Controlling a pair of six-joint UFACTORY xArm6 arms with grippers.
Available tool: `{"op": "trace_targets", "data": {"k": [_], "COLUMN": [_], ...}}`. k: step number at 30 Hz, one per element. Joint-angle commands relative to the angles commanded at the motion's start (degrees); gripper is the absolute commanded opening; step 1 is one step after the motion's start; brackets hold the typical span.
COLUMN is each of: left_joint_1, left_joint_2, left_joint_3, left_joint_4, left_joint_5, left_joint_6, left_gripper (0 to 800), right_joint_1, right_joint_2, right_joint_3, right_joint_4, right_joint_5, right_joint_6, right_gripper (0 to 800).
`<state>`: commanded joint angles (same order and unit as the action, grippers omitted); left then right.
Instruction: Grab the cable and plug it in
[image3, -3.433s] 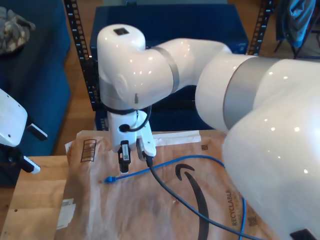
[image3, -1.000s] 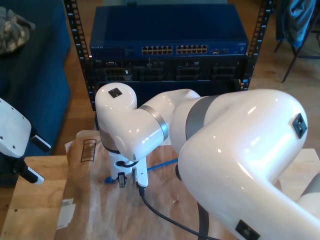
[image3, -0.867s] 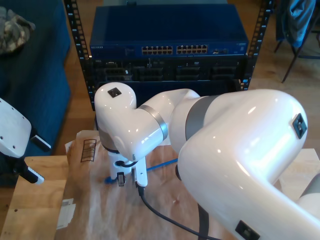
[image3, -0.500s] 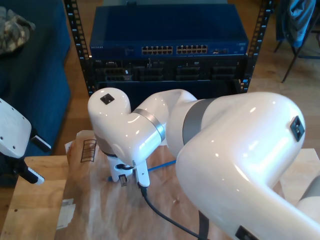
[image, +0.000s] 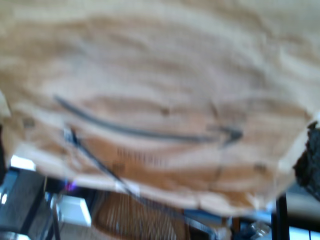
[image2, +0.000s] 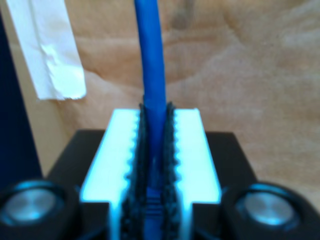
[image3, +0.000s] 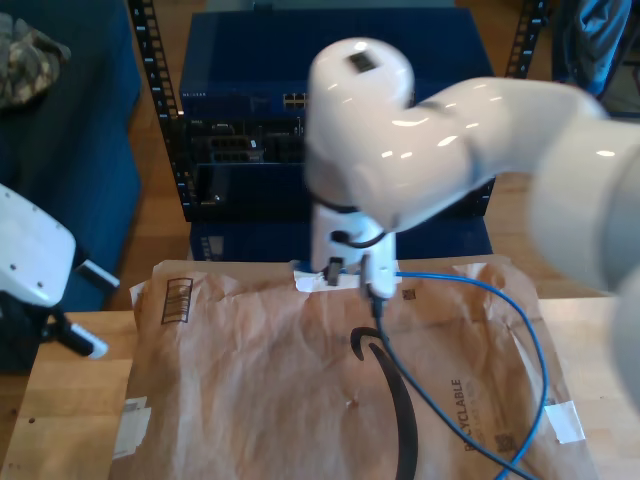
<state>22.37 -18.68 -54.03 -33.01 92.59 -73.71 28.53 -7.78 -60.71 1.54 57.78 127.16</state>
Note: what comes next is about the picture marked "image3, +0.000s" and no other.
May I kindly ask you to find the blue-grey jacket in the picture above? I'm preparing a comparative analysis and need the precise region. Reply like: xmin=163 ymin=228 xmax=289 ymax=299
xmin=552 ymin=0 xmax=634 ymax=99

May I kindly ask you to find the black gripper signal cable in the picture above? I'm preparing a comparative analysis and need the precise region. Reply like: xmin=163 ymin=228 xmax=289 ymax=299
xmin=330 ymin=228 xmax=390 ymax=250

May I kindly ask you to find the blue sofa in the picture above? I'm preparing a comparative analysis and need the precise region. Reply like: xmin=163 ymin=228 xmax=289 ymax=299
xmin=0 ymin=0 xmax=144 ymax=376

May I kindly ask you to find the blue network switch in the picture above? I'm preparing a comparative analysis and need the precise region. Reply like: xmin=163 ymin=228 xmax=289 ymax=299
xmin=178 ymin=10 xmax=496 ymax=117

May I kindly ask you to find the black rack server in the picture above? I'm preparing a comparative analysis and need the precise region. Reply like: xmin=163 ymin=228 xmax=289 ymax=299
xmin=182 ymin=115 xmax=311 ymax=165

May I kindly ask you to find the white tape strip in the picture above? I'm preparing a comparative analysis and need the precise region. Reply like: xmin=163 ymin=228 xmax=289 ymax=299
xmin=542 ymin=399 xmax=587 ymax=445
xmin=292 ymin=259 xmax=364 ymax=294

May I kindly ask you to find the brown paper mailer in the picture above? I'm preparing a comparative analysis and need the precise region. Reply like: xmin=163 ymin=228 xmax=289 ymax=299
xmin=108 ymin=253 xmax=601 ymax=480

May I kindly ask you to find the black camera cable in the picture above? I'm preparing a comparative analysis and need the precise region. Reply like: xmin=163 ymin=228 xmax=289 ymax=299
xmin=366 ymin=284 xmax=539 ymax=480

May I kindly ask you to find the white shipping label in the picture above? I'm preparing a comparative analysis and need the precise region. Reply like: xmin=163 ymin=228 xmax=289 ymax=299
xmin=110 ymin=396 xmax=153 ymax=460

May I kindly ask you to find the blue network cable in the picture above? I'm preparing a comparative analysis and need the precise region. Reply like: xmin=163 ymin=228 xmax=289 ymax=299
xmin=396 ymin=269 xmax=551 ymax=480

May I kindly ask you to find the camouflage cloth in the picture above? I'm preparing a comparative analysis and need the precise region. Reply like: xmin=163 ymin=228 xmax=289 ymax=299
xmin=0 ymin=12 xmax=73 ymax=111

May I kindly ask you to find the black server rack frame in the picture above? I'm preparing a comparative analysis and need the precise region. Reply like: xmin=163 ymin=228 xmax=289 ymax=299
xmin=127 ymin=0 xmax=549 ymax=224

